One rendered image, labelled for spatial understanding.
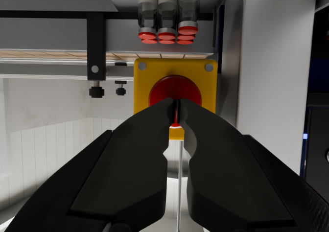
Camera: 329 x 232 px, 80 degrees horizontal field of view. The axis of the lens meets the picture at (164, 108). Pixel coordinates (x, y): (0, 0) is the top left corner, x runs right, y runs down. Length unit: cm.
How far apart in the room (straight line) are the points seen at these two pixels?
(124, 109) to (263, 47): 388
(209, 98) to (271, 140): 7
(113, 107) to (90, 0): 386
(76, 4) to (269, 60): 26
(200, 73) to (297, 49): 8
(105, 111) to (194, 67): 411
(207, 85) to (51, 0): 26
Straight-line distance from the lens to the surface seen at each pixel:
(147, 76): 17
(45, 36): 34
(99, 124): 438
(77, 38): 32
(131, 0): 28
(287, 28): 21
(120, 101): 406
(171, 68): 17
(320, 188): 24
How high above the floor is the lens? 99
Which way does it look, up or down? 5 degrees up
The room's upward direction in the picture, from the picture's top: 179 degrees counter-clockwise
